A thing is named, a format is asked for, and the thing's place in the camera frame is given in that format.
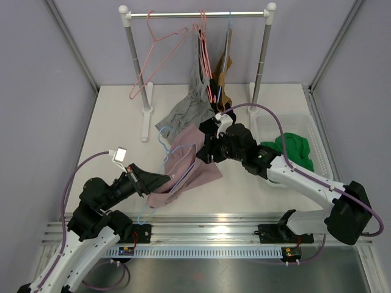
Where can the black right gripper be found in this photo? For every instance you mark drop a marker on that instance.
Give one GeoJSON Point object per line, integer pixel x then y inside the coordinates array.
{"type": "Point", "coordinates": [211, 146]}

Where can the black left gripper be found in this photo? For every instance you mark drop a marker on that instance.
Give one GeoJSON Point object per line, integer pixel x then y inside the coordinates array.
{"type": "Point", "coordinates": [145, 182]}

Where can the pink tank top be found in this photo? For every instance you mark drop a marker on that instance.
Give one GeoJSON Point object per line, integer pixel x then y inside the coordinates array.
{"type": "Point", "coordinates": [186, 171]}

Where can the green tank top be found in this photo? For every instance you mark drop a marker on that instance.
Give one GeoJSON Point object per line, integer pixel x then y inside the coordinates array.
{"type": "Point", "coordinates": [297, 147]}

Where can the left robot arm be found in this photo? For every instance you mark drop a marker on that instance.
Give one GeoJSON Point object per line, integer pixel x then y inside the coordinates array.
{"type": "Point", "coordinates": [93, 228]}

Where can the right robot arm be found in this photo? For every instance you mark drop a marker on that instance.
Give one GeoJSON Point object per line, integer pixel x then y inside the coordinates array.
{"type": "Point", "coordinates": [345, 208]}

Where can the grey tank top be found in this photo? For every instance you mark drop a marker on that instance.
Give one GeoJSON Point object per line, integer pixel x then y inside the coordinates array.
{"type": "Point", "coordinates": [194, 108]}

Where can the pink hanger with clothes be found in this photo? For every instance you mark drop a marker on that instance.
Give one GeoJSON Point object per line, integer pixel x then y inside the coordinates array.
{"type": "Point", "coordinates": [203, 55]}

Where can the brown tank top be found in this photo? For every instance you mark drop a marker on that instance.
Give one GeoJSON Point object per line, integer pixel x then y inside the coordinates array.
{"type": "Point", "coordinates": [225, 100]}

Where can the white plastic basket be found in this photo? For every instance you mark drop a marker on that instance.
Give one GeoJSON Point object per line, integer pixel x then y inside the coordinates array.
{"type": "Point", "coordinates": [265, 128]}

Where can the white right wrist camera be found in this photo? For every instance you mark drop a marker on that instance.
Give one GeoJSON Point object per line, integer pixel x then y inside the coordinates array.
{"type": "Point", "coordinates": [223, 122]}

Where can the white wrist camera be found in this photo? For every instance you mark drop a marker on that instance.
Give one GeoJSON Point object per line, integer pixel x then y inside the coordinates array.
{"type": "Point", "coordinates": [223, 122]}
{"type": "Point", "coordinates": [118, 157]}

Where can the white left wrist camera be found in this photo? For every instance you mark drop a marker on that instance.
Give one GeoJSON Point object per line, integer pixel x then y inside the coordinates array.
{"type": "Point", "coordinates": [118, 157]}

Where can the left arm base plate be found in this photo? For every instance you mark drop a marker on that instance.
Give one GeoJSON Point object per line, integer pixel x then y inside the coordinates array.
{"type": "Point", "coordinates": [140, 233]}

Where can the aluminium front rail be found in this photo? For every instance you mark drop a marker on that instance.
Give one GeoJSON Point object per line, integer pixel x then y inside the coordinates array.
{"type": "Point", "coordinates": [206, 230]}

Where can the white slotted cable duct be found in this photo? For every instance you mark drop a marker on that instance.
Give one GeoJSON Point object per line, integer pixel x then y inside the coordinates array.
{"type": "Point", "coordinates": [196, 252]}

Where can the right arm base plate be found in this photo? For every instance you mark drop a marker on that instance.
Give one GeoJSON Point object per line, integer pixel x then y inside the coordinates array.
{"type": "Point", "coordinates": [272, 233]}

